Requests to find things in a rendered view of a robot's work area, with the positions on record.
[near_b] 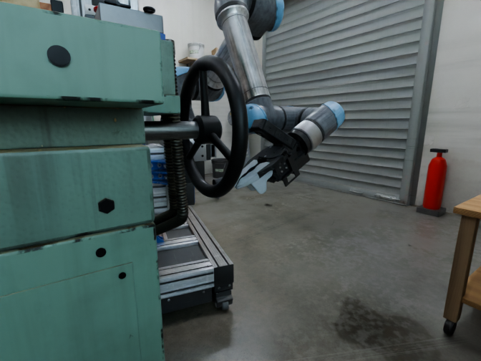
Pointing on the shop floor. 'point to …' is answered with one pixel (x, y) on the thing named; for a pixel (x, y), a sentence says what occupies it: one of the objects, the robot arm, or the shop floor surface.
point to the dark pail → (219, 167)
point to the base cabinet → (83, 299)
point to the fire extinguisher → (434, 185)
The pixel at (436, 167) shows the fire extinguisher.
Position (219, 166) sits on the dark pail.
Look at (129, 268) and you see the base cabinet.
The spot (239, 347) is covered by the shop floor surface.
